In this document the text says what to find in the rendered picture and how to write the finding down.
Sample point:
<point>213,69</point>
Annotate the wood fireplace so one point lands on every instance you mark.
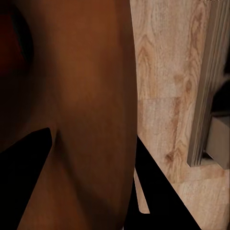
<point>210,134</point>

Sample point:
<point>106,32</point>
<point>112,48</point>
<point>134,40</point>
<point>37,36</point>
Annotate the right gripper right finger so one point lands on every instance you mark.
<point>167,210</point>

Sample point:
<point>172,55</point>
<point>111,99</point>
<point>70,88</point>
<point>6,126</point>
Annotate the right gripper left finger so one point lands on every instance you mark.
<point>20,167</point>

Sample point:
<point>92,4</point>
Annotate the trash can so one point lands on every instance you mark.
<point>82,84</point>

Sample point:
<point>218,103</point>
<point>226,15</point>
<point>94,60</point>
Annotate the can of soda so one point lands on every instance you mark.
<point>14,46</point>

